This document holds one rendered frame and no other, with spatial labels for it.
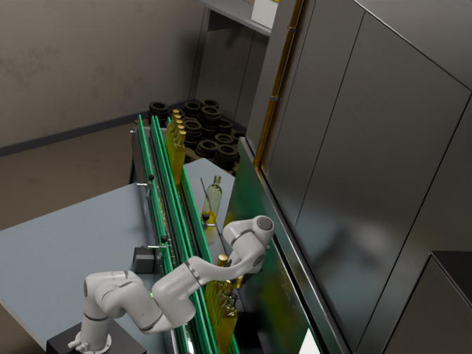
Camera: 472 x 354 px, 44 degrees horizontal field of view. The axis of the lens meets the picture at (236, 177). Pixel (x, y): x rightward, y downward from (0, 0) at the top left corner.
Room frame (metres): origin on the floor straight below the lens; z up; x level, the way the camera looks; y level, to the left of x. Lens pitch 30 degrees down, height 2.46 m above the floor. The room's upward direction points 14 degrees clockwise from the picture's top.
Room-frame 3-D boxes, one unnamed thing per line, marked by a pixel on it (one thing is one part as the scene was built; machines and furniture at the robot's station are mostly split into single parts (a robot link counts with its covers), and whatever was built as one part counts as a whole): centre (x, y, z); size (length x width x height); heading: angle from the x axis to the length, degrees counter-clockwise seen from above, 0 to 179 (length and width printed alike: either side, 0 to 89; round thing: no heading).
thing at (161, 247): (1.88, 0.24, 0.94); 0.07 x 0.04 x 0.13; 111
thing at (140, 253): (1.97, 0.30, 0.79); 0.08 x 0.08 x 0.08; 21
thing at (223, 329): (1.50, -0.09, 0.99); 0.06 x 0.06 x 0.21; 20
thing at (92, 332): (1.44, 0.36, 0.89); 0.16 x 0.13 x 0.15; 143
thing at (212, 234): (2.15, 0.05, 0.84); 0.95 x 0.09 x 0.11; 21
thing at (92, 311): (1.46, 0.34, 1.05); 0.13 x 0.10 x 0.16; 119
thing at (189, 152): (4.55, 0.33, 0.20); 1.09 x 0.77 x 0.39; 56
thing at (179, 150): (2.53, 0.30, 1.02); 0.06 x 0.06 x 0.28; 21
